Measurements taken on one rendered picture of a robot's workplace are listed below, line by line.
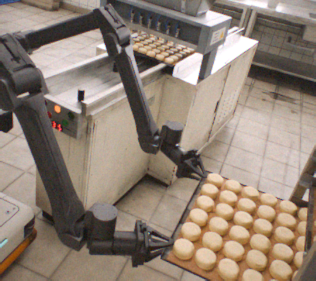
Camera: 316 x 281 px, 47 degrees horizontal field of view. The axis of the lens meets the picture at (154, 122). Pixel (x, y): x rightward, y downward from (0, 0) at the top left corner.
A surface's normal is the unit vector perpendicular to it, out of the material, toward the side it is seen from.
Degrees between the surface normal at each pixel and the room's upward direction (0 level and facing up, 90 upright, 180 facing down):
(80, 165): 90
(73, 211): 62
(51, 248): 0
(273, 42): 90
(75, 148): 90
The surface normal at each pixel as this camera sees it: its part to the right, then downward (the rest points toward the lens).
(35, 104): 0.87, -0.10
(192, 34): -0.50, 0.37
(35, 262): 0.17, -0.85
